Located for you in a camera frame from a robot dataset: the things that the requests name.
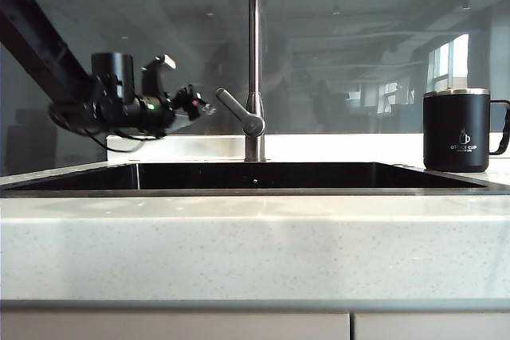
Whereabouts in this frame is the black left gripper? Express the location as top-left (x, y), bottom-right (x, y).
top-left (168, 84), bottom-right (218, 135)

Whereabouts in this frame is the steel faucet lever handle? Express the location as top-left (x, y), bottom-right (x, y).
top-left (214, 88), bottom-right (267, 137)

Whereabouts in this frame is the black mug with steel rim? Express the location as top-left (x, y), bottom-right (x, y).
top-left (422, 88), bottom-right (510, 174)

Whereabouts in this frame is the black sink basin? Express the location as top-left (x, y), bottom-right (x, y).
top-left (0, 161), bottom-right (491, 197)

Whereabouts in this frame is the silver kitchen faucet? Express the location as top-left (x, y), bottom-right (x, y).
top-left (244, 0), bottom-right (268, 162)

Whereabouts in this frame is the white backsplash ledge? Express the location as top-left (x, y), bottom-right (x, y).
top-left (105, 133), bottom-right (510, 163)

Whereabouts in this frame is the wide beige cabinet door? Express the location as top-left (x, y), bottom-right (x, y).
top-left (0, 311), bottom-right (351, 340)

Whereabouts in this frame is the narrow beige cabinet door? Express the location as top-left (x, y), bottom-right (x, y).
top-left (354, 313), bottom-right (510, 340)

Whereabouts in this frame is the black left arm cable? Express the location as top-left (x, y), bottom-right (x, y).
top-left (49, 104), bottom-right (161, 154)

